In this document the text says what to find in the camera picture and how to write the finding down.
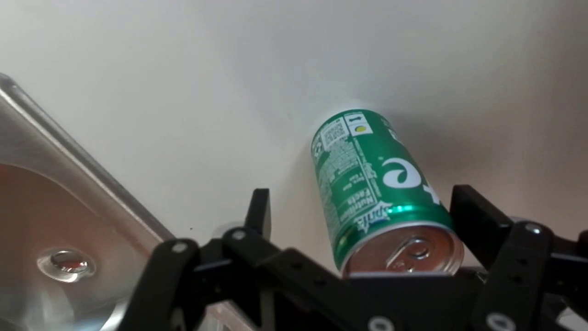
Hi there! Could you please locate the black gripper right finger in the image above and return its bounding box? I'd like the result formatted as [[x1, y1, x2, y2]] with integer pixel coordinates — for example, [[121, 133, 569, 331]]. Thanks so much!
[[450, 185, 588, 331]]

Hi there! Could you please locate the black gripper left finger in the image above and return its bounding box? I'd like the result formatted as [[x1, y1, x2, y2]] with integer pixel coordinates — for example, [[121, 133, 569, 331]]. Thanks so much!
[[117, 188, 373, 331]]

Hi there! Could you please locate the stainless steel sink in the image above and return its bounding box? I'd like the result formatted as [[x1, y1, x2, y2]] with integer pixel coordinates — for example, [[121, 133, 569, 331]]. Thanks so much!
[[0, 72, 246, 331]]

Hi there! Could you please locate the green sprite can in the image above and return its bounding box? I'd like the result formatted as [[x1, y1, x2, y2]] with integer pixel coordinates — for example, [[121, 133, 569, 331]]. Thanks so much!
[[308, 109, 466, 280]]

